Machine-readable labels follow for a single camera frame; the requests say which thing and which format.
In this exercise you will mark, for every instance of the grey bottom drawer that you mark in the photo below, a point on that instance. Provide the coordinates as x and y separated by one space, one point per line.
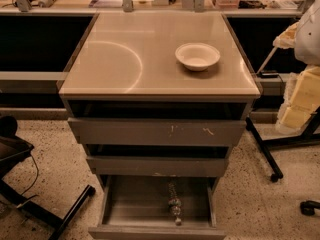
136 208

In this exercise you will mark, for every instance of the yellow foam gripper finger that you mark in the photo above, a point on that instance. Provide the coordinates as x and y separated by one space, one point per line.
301 99

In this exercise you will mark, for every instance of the white paper bowl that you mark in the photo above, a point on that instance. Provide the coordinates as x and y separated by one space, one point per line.
197 56

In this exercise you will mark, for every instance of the black caster wheel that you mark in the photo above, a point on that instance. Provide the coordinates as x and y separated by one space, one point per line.
308 207

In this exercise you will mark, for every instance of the grey drawer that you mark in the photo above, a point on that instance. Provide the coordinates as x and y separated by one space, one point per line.
157 123
136 208
176 161

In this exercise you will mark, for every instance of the grey drawer cabinet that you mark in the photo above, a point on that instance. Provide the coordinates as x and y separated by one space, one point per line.
131 57

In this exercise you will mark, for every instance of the clear plastic water bottle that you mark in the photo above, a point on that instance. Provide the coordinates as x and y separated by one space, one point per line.
174 203

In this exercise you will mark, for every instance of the grey top drawer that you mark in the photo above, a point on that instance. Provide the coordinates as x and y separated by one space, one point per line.
157 123

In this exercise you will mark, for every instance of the black stand right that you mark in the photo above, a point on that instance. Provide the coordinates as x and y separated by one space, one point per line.
307 137

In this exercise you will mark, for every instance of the grey middle drawer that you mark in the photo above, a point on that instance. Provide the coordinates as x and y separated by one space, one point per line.
176 161

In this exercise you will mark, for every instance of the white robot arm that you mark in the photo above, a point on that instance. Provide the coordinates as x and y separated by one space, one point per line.
303 37

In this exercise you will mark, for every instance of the white rod with black base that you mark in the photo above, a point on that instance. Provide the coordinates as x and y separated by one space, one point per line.
266 61

